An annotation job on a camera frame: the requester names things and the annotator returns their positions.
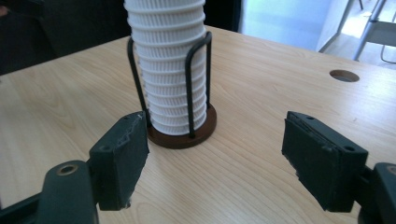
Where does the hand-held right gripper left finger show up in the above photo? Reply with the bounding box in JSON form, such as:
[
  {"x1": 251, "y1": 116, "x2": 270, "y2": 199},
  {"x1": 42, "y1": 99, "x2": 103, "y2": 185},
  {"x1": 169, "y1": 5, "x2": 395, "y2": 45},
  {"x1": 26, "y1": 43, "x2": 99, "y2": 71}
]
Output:
[{"x1": 88, "y1": 111, "x2": 150, "y2": 212}]

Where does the white metal desk frame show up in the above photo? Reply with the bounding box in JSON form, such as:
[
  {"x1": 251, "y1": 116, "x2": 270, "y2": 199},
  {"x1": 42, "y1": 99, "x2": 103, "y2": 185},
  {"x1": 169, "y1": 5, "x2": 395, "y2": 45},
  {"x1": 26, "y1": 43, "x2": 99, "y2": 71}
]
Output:
[{"x1": 351, "y1": 0, "x2": 396, "y2": 64}]

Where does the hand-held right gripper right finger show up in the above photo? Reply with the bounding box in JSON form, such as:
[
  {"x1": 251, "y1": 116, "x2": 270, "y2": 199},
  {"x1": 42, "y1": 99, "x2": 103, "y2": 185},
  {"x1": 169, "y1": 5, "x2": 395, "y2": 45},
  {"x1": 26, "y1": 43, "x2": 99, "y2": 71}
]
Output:
[{"x1": 280, "y1": 110, "x2": 370, "y2": 214}]

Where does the black wire cup holder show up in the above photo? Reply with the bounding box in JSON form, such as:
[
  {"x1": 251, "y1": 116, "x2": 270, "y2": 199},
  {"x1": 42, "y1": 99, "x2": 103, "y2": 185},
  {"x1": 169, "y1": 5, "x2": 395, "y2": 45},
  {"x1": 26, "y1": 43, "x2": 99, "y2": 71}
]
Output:
[{"x1": 126, "y1": 31, "x2": 218, "y2": 149}]

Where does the stack of paper cups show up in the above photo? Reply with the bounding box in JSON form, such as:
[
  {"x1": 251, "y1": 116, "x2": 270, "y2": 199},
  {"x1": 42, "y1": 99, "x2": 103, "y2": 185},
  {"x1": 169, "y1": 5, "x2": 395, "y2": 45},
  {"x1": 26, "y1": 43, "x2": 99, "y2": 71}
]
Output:
[{"x1": 123, "y1": 0, "x2": 208, "y2": 136}]

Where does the dark curtain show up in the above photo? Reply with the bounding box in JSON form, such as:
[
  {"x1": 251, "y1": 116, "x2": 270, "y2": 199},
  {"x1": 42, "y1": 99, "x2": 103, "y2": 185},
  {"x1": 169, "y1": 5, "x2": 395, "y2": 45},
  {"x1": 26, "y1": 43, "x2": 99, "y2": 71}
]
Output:
[{"x1": 0, "y1": 0, "x2": 132, "y2": 77}]

